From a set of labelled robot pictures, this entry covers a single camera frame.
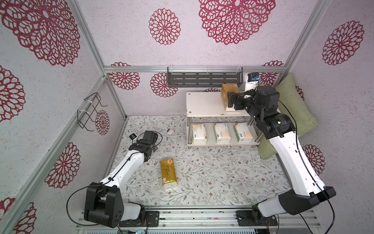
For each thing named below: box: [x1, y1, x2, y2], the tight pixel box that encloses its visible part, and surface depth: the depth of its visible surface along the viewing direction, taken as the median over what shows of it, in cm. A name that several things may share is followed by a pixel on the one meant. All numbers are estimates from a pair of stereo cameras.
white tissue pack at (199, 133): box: [192, 123, 207, 144], surface depth 97 cm
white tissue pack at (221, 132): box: [213, 122, 231, 143], surface depth 98 cm
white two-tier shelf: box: [186, 91, 261, 149], surface depth 82 cm
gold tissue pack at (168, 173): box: [159, 157, 178, 189], surface depth 85 cm
